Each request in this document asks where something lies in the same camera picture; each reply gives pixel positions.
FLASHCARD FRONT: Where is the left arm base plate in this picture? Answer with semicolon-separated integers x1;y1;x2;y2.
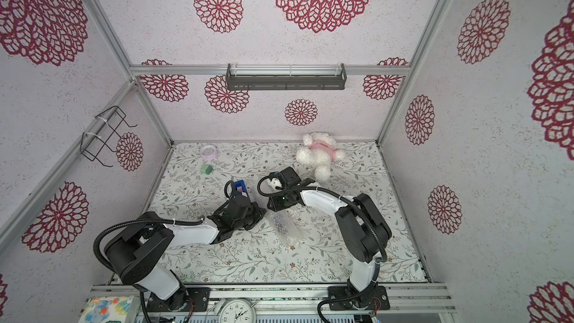
146;287;211;313

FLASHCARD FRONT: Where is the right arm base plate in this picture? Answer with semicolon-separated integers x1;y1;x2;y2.
327;286;390;311

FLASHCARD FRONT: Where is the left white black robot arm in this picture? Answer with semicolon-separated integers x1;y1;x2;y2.
93;181;266;311

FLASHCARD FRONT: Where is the blue tape dispenser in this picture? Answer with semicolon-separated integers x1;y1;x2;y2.
234;180;252;202

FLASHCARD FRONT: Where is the colourful patterned box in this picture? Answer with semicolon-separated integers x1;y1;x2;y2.
79;296;141;323

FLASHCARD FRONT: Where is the black wire wall rack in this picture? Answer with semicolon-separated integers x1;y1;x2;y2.
79;106;138;168

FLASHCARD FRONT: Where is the black wall shelf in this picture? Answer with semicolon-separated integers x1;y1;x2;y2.
225;64;348;91

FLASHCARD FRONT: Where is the white analog clock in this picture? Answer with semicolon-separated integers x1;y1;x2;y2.
218;299;257;323

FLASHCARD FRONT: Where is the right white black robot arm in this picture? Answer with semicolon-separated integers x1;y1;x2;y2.
257;167;393;322

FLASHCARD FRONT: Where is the white teddy bear pink shirt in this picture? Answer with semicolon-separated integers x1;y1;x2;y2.
295;132;346;182

